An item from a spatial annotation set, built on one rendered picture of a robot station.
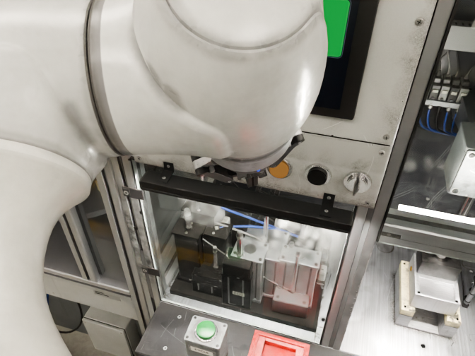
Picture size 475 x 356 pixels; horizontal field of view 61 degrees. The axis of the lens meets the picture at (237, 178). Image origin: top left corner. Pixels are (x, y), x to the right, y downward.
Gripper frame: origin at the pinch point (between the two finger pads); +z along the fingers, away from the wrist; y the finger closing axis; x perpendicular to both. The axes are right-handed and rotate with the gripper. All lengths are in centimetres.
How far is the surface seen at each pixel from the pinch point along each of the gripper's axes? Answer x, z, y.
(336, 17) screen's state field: -10.7, -14.7, -14.1
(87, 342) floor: 24, 142, 91
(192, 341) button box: 23.5, 31.3, 20.8
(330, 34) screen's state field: -9.7, -13.1, -13.4
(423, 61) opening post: -4.2, -10.1, -23.7
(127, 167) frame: -11.7, 17.0, 20.6
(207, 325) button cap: 21.5, 32.5, 17.1
